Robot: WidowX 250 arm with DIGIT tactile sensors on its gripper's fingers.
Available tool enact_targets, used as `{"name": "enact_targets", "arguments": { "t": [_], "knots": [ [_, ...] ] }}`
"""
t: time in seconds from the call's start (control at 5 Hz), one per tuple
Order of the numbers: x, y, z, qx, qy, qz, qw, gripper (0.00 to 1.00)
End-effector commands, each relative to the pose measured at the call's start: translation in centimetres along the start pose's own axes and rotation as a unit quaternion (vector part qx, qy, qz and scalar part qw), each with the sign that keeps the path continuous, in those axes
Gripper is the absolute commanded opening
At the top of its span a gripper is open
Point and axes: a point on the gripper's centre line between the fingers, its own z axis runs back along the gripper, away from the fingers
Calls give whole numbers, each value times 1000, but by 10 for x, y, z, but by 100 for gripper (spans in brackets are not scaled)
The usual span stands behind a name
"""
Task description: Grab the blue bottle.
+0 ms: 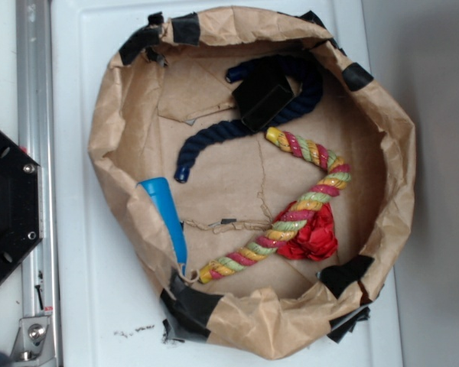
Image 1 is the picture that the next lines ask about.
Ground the multicolour twisted rope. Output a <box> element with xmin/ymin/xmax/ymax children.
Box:
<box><xmin>198</xmin><ymin>126</ymin><xmax>353</xmax><ymax>284</ymax></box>

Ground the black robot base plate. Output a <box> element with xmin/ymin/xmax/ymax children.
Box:
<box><xmin>0</xmin><ymin>131</ymin><xmax>41</xmax><ymax>285</ymax></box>

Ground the metal corner bracket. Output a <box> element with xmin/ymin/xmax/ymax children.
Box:
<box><xmin>10</xmin><ymin>316</ymin><xmax>55</xmax><ymax>366</ymax></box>

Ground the aluminium extrusion rail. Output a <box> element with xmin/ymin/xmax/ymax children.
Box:
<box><xmin>16</xmin><ymin>1</ymin><xmax>63</xmax><ymax>366</ymax></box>

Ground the white plastic tray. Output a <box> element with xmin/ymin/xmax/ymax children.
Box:
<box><xmin>51</xmin><ymin>1</ymin><xmax>403</xmax><ymax>366</ymax></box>

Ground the brown paper bin liner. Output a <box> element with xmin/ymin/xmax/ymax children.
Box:
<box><xmin>88</xmin><ymin>6</ymin><xmax>416</xmax><ymax>360</ymax></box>

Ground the black rectangular box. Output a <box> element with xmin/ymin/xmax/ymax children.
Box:
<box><xmin>226</xmin><ymin>57</ymin><xmax>295</xmax><ymax>132</ymax></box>

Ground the dark navy twisted rope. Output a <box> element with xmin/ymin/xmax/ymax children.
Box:
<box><xmin>174</xmin><ymin>56</ymin><xmax>324</xmax><ymax>184</ymax></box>

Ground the blue plastic bottle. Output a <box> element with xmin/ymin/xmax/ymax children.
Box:
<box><xmin>138</xmin><ymin>177</ymin><xmax>187</xmax><ymax>275</ymax></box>

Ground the red crumpled paper ball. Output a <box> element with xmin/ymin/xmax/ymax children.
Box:
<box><xmin>277</xmin><ymin>203</ymin><xmax>338</xmax><ymax>261</ymax></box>

